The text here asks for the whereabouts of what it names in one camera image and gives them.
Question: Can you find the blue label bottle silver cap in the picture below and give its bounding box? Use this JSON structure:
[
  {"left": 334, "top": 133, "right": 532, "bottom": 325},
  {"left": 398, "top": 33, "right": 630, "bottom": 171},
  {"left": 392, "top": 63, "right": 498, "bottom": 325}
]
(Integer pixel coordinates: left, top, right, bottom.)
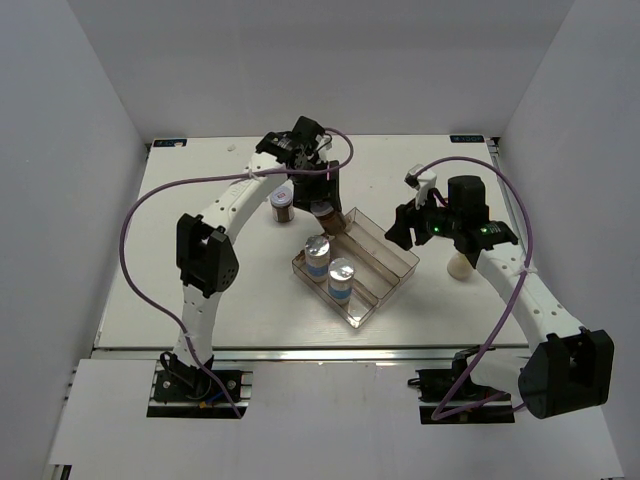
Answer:
[{"left": 304, "top": 235, "right": 331, "bottom": 283}]

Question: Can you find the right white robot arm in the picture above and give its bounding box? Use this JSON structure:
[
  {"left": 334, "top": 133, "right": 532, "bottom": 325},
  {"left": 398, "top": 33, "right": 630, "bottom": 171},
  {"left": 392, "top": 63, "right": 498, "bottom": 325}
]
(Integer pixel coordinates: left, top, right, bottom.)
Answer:
[{"left": 385, "top": 170, "right": 614, "bottom": 419}]

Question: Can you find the aluminium table front rail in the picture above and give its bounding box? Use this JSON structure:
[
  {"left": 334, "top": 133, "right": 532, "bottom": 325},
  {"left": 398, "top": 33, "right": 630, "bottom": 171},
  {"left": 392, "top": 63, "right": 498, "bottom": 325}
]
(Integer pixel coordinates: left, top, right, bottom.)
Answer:
[{"left": 91, "top": 346, "right": 529, "bottom": 362}]

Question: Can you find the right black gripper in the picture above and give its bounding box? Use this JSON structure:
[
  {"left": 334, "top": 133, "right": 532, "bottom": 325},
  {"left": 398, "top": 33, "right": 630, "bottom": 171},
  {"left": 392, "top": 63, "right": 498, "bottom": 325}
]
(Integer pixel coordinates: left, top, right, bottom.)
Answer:
[{"left": 384, "top": 186, "right": 461, "bottom": 251}]

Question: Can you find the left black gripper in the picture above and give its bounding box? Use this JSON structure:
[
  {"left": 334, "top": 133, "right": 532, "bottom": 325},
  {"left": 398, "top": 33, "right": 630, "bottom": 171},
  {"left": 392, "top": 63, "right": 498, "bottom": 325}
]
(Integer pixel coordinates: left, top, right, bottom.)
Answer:
[{"left": 291, "top": 158, "right": 342, "bottom": 215}]

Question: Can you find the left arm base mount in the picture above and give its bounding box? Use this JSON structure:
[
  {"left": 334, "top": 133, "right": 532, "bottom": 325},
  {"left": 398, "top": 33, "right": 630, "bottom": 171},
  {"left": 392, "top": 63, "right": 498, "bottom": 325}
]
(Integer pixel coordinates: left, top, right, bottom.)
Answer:
[{"left": 146, "top": 351, "right": 253, "bottom": 420}]

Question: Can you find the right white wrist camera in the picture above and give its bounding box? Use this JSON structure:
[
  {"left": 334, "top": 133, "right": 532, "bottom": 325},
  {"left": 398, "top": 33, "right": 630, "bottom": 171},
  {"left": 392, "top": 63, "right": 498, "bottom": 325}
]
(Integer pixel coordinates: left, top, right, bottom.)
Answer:
[{"left": 404, "top": 164, "right": 437, "bottom": 209}]

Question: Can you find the brown spice jar red label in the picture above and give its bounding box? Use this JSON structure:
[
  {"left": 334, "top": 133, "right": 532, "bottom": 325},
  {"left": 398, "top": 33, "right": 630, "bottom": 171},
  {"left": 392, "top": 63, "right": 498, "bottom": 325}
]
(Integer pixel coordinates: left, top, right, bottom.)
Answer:
[{"left": 269, "top": 185, "right": 295, "bottom": 223}]

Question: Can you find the yellow cap spice bottle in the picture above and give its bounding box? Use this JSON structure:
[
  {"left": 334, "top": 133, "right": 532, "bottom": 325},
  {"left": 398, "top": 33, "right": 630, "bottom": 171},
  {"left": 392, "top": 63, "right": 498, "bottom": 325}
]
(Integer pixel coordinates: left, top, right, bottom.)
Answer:
[{"left": 447, "top": 252, "right": 473, "bottom": 281}]

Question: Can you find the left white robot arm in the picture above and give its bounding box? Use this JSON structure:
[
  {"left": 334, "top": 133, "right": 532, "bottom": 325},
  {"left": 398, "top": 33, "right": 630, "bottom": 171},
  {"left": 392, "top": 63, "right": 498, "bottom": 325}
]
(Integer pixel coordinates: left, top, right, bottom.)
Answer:
[{"left": 172, "top": 116, "right": 342, "bottom": 399}]

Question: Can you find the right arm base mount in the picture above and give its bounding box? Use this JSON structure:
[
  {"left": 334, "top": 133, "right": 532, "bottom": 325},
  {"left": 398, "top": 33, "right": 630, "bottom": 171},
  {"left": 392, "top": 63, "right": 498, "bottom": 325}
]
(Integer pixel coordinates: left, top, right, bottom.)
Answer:
[{"left": 408, "top": 367, "right": 516, "bottom": 425}]

